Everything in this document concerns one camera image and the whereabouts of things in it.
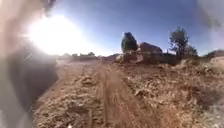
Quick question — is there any small dark rounded tree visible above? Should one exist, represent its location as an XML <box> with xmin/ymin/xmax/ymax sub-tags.
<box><xmin>120</xmin><ymin>31</ymin><xmax>139</xmax><ymax>54</ymax></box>

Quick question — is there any distant row of trees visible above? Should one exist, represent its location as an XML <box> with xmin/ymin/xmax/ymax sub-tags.
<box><xmin>54</xmin><ymin>51</ymin><xmax>116</xmax><ymax>62</ymax></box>

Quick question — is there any brown dirt track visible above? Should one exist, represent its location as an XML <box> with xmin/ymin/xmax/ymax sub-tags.
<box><xmin>31</xmin><ymin>60</ymin><xmax>188</xmax><ymax>128</ymax></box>

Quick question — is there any brown building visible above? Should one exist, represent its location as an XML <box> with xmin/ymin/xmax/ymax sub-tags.
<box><xmin>115</xmin><ymin>41</ymin><xmax>179</xmax><ymax>66</ymax></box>

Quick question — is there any dry yellow grass ground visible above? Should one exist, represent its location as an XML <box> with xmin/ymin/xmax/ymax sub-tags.
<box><xmin>114</xmin><ymin>56</ymin><xmax>224</xmax><ymax>128</ymax></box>

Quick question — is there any thin sparse tree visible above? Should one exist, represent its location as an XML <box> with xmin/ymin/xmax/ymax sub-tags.
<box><xmin>168</xmin><ymin>27</ymin><xmax>190</xmax><ymax>60</ymax></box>

